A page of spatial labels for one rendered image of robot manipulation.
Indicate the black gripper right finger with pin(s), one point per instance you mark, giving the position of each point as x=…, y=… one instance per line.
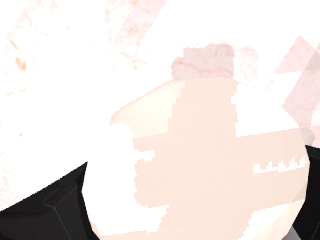
x=307, y=222

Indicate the grey balance scale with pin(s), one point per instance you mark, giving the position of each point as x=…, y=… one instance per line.
x=291, y=235

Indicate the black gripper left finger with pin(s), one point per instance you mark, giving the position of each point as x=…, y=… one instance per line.
x=56, y=212

